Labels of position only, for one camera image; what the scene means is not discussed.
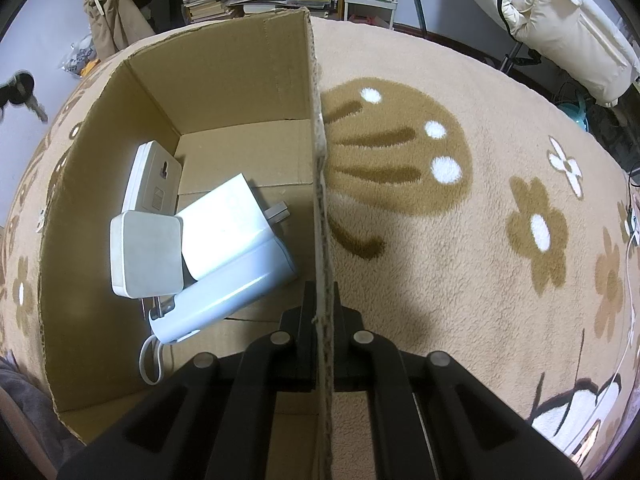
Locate khaki hanging trousers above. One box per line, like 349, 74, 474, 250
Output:
82, 0, 154, 62

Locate white power adapter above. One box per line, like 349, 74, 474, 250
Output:
176, 174, 276, 280

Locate plastic bag with snacks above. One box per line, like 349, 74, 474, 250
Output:
58, 35, 100, 78

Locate white square router box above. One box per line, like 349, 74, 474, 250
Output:
110, 210, 183, 299

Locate white remote control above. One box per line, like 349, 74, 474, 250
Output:
122, 141, 182, 216

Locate teal fan base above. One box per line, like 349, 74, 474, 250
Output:
556, 94, 590, 133

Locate brown cardboard box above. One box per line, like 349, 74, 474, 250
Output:
37, 6, 336, 480

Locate stack of books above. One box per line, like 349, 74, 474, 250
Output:
182, 0, 235, 23

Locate beige patterned carpet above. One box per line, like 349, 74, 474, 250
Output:
1, 13, 639, 476

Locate cream puffer coat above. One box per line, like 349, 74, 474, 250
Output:
474, 0, 639, 107

